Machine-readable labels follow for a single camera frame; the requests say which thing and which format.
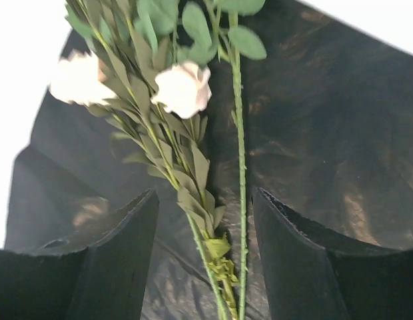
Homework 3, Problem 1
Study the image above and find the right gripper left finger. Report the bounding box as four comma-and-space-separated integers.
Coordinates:
0, 189, 159, 319

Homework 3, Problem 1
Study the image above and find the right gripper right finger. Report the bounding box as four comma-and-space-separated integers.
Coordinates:
252, 188, 413, 320

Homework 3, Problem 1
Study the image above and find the pink and white flower bouquet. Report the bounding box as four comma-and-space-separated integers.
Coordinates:
49, 1, 267, 319

